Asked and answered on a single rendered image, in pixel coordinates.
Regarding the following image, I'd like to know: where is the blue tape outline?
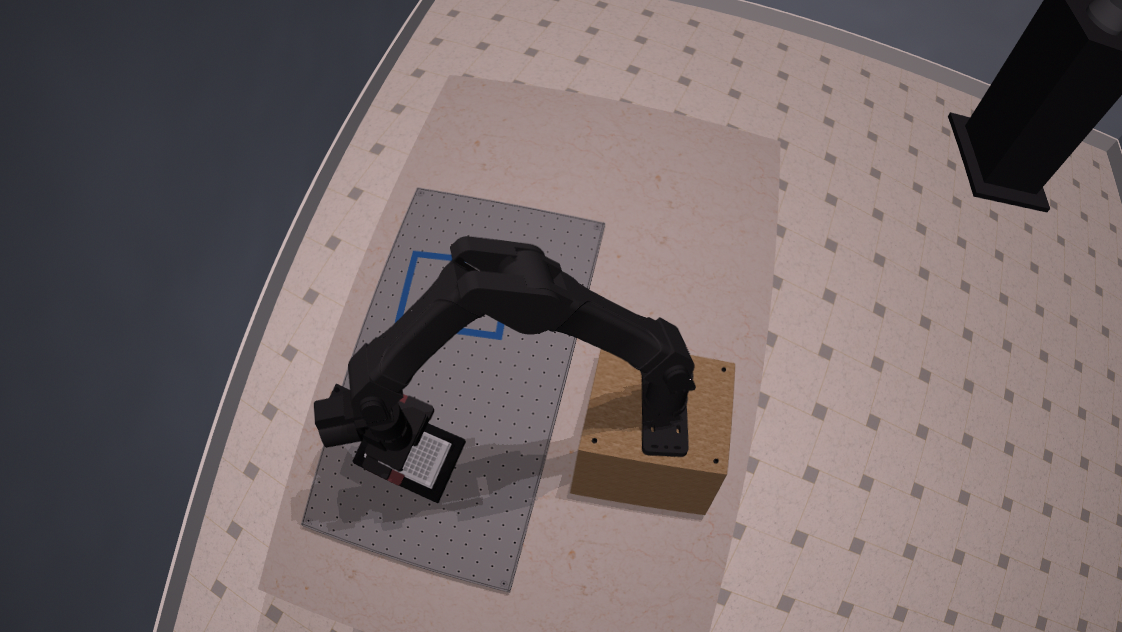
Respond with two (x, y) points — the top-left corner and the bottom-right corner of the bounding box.
(395, 251), (504, 340)

